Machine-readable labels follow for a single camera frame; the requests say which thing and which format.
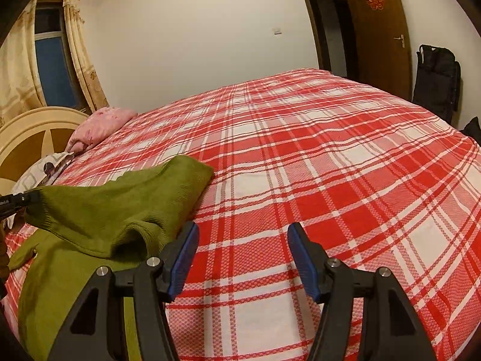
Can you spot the red plaid bedsheet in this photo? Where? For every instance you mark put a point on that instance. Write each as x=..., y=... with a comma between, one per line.
x=300, y=158

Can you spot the dark cloth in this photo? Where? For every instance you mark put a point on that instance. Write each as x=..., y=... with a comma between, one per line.
x=472, y=129

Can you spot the black bag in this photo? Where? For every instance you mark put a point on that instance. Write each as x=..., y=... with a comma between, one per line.
x=436, y=82

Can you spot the pink pillow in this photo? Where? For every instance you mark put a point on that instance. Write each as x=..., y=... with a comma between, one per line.
x=101, y=122

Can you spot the dark wooden door frame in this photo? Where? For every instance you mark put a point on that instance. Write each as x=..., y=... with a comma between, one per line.
x=315, y=34

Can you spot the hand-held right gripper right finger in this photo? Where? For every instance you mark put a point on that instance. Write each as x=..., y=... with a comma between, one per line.
x=304, y=263

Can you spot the green knit sweater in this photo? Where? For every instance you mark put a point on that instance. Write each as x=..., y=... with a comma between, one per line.
x=112, y=210

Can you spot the cream wooden headboard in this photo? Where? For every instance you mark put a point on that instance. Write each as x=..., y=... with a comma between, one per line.
x=22, y=135

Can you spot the brown wooden door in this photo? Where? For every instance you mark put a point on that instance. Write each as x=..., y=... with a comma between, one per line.
x=375, y=52

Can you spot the white patterned pillow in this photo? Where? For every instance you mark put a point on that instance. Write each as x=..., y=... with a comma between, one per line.
x=34, y=175

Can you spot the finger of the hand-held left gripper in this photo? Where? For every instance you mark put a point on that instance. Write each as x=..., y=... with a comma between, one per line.
x=18, y=200

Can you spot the window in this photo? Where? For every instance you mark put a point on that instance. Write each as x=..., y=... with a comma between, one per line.
x=52, y=67

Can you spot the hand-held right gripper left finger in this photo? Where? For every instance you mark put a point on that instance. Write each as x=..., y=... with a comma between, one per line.
x=184, y=263

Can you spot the yellow patterned curtain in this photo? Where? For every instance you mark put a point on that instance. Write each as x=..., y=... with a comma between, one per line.
x=17, y=71

